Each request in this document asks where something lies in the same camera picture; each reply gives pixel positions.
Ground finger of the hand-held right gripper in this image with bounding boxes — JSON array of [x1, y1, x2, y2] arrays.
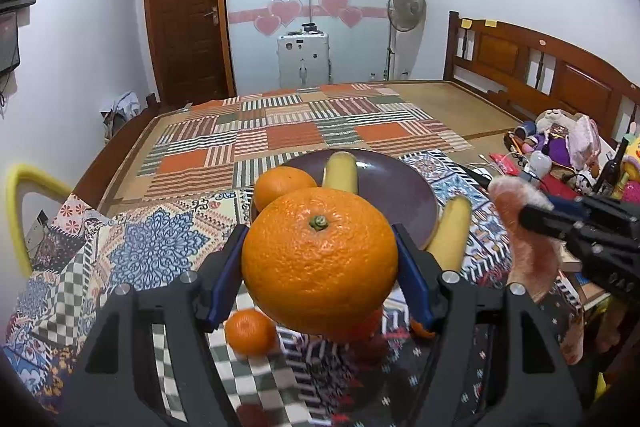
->
[[519, 203, 587, 239], [542, 193, 586, 214]]

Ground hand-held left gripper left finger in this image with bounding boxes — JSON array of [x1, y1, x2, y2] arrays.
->
[[55, 224, 250, 427]]

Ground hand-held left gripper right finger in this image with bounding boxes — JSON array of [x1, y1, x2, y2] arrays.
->
[[391, 223, 584, 427]]

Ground pink plush toy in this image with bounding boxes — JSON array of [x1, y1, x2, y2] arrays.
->
[[487, 177, 562, 304]]

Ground yellow banana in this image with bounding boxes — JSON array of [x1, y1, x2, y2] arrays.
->
[[321, 151, 360, 195], [427, 196, 472, 273]]

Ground dark purple plate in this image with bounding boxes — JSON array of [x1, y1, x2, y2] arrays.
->
[[252, 148, 440, 253]]

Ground medium orange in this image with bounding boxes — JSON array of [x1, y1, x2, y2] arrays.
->
[[253, 167, 319, 226]]

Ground large orange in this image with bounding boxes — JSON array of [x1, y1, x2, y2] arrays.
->
[[241, 188, 399, 336]]

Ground white plastic bottle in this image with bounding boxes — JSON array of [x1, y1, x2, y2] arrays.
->
[[530, 150, 553, 180]]

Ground dark wine bottle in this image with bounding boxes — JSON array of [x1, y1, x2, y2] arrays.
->
[[595, 137, 630, 198]]

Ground pile of toys and clutter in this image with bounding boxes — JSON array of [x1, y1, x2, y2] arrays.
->
[[534, 109, 602, 168]]

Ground blue patterned printed cloth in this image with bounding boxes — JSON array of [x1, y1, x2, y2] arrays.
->
[[0, 148, 601, 427]]

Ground red packet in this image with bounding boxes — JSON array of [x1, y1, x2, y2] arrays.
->
[[487, 153, 522, 176]]

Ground red-orange fruit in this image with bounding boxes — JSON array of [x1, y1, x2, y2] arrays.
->
[[325, 306, 387, 344]]

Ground yellow plush toy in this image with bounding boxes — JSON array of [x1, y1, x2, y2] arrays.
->
[[621, 132, 640, 178]]

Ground orange striped patchwork blanket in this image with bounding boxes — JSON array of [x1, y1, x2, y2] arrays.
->
[[135, 82, 474, 204]]

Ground pile of clothes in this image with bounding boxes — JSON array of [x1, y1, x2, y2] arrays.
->
[[100, 91, 144, 138]]

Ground white appliance box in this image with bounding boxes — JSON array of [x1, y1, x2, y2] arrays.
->
[[276, 32, 332, 88]]

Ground yellow plastic chair back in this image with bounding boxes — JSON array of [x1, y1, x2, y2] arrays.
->
[[5, 163, 74, 279]]

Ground brown wooden door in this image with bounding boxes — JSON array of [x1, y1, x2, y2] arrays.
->
[[142, 0, 237, 108]]

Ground white standing fan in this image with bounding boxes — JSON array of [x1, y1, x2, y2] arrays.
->
[[386, 0, 427, 80]]

